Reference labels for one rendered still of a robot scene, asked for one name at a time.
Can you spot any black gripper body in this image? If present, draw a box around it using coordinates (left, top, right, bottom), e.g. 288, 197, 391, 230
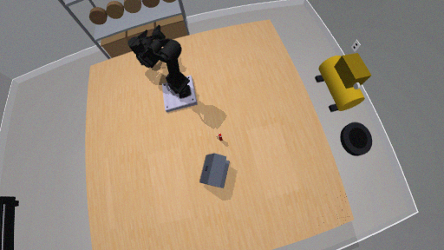
140, 30, 166, 48

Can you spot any grey sloped panel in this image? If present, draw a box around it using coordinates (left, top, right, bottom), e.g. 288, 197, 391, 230
199, 153, 230, 188

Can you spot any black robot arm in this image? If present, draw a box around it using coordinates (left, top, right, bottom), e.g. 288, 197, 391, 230
128, 36, 192, 99

